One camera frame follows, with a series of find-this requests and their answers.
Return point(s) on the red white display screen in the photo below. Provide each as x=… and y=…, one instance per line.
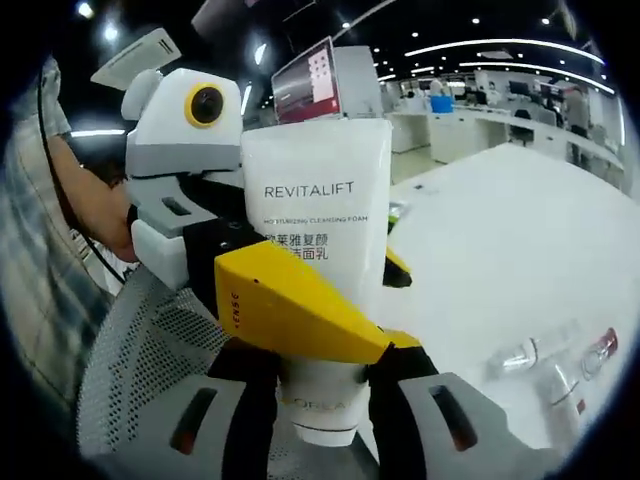
x=305, y=85

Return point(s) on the white office desk row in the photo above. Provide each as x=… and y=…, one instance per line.
x=450, y=130

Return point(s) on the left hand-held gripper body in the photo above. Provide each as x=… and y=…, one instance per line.
x=160, y=130

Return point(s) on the green black foil packet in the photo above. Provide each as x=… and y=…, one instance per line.
x=395, y=217

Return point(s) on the white skincare tube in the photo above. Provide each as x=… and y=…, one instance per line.
x=315, y=165

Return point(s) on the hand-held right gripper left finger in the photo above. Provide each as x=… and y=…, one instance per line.
x=135, y=425

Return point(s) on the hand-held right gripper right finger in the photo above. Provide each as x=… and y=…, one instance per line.
x=390, y=425

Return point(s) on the person in plaid shirt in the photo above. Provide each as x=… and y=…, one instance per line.
x=35, y=250

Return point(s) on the grey mesh office chair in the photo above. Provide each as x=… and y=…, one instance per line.
x=150, y=340

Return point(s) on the clear white skincare bottle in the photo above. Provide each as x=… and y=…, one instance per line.
x=565, y=390
x=520, y=350

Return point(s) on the blue box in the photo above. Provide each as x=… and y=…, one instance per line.
x=442, y=104

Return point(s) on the white ceiling air conditioner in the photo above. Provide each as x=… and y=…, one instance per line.
x=140, y=55

